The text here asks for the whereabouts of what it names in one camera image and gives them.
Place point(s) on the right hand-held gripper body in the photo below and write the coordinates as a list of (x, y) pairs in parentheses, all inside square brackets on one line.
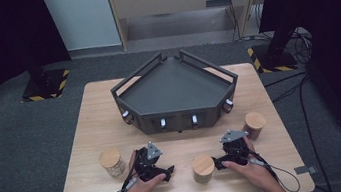
[(236, 152)]

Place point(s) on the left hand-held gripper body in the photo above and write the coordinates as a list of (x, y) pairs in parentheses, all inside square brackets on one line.
[(148, 166)]

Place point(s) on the glass jar with white balls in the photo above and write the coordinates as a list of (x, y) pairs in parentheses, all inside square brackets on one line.
[(110, 158)]

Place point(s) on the black corner shelf rack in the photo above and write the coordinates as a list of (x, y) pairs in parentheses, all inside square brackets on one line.
[(173, 85)]

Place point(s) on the person's left hand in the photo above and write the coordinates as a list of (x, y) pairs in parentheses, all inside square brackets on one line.
[(141, 191)]

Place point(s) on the person's right hand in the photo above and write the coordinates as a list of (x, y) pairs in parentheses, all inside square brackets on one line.
[(256, 173)]

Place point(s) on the grey tape piece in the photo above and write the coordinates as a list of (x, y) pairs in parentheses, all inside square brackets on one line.
[(304, 169)]

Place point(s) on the black stand with striped base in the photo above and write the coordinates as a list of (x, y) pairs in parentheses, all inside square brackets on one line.
[(274, 61), (42, 87)]

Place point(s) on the white panel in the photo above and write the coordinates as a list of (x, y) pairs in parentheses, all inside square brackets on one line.
[(79, 14)]

